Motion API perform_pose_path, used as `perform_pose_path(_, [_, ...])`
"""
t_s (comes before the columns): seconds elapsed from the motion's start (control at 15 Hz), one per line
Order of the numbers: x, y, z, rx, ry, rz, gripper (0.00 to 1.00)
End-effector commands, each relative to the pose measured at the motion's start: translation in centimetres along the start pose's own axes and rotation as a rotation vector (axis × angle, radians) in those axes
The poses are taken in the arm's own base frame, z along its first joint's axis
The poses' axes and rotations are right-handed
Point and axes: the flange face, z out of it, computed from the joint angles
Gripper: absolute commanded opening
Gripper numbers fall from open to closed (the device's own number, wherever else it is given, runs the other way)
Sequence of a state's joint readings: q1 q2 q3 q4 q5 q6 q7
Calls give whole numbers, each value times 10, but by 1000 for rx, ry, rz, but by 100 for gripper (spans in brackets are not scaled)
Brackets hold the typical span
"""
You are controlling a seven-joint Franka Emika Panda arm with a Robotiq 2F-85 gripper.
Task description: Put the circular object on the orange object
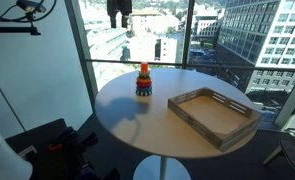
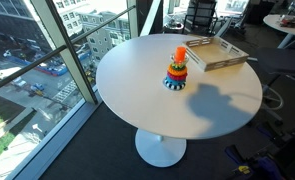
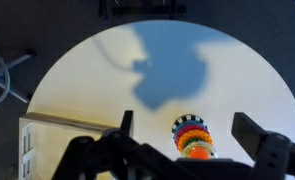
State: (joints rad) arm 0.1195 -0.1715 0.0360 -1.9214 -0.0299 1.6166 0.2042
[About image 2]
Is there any orange stacking ring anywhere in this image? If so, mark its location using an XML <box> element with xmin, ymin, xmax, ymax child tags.
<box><xmin>167</xmin><ymin>64</ymin><xmax>189</xmax><ymax>77</ymax></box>

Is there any red stacking ring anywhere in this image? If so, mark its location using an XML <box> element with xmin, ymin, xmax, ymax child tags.
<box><xmin>166</xmin><ymin>71</ymin><xmax>188</xmax><ymax>82</ymax></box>

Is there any blue black floor equipment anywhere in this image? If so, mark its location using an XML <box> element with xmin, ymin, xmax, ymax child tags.
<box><xmin>225</xmin><ymin>124</ymin><xmax>295</xmax><ymax>180</ymax></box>

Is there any clear ring with coloured beads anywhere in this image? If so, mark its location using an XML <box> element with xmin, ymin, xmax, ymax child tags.
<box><xmin>169</xmin><ymin>53</ymin><xmax>190</xmax><ymax>68</ymax></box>

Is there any clutter on side table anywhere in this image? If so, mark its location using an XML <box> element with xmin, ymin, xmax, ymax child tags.
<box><xmin>278</xmin><ymin>14</ymin><xmax>295</xmax><ymax>29</ymax></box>

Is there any white round side table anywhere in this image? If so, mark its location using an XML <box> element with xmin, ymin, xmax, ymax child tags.
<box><xmin>262</xmin><ymin>13</ymin><xmax>295</xmax><ymax>49</ymax></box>

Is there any black white checkered stacking ring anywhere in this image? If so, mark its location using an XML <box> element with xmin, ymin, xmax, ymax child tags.
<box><xmin>162</xmin><ymin>79</ymin><xmax>187</xmax><ymax>92</ymax></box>

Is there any dark padded stool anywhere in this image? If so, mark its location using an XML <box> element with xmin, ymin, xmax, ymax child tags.
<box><xmin>256</xmin><ymin>46</ymin><xmax>295</xmax><ymax>126</ymax></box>

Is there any orange stacker post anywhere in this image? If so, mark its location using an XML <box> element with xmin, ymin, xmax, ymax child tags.
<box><xmin>174</xmin><ymin>45</ymin><xmax>187</xmax><ymax>65</ymax></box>

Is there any window mullion post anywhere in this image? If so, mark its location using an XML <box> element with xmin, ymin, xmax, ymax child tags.
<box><xmin>30</xmin><ymin>0</ymin><xmax>99</xmax><ymax>105</ymax></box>

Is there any wooden frame rail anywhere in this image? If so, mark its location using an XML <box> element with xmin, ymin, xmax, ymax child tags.
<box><xmin>182</xmin><ymin>35</ymin><xmax>250</xmax><ymax>73</ymax></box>

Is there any green stacking ring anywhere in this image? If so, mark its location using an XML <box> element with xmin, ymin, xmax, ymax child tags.
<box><xmin>170</xmin><ymin>61</ymin><xmax>188</xmax><ymax>71</ymax></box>

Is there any black office chair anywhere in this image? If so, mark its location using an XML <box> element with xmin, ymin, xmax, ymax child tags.
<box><xmin>182</xmin><ymin>0</ymin><xmax>219</xmax><ymax>36</ymax></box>

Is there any white table pedestal base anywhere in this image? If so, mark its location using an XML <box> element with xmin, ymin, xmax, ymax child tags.
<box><xmin>134</xmin><ymin>128</ymin><xmax>188</xmax><ymax>168</ymax></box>

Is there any dark window handrail bar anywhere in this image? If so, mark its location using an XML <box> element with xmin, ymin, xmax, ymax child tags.
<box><xmin>0</xmin><ymin>4</ymin><xmax>137</xmax><ymax>96</ymax></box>

